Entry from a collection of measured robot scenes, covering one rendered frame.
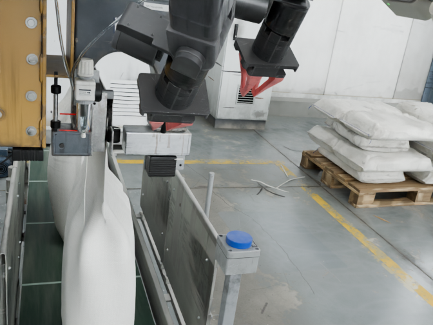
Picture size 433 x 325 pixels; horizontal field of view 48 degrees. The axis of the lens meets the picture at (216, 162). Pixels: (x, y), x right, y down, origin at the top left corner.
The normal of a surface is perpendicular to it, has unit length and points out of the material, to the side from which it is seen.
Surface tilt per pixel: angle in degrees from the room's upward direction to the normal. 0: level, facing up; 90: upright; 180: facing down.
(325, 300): 0
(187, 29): 138
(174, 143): 90
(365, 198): 89
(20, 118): 90
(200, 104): 43
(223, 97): 90
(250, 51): 30
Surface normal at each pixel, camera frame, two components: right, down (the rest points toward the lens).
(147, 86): 0.32, -0.42
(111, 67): 0.30, 0.30
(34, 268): 0.13, -0.93
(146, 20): 0.17, -0.27
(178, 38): -0.35, 0.88
